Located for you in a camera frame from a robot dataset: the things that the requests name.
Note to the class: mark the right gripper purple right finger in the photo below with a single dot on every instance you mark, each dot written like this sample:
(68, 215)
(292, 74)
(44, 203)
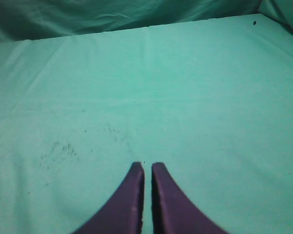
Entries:
(172, 211)

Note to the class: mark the right gripper purple left finger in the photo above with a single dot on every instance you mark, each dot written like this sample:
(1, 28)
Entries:
(123, 212)

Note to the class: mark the green table cloth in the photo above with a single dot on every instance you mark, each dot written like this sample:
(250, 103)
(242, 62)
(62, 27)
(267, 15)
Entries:
(212, 99)

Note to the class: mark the green backdrop curtain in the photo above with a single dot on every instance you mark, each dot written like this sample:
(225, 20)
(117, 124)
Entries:
(41, 19)

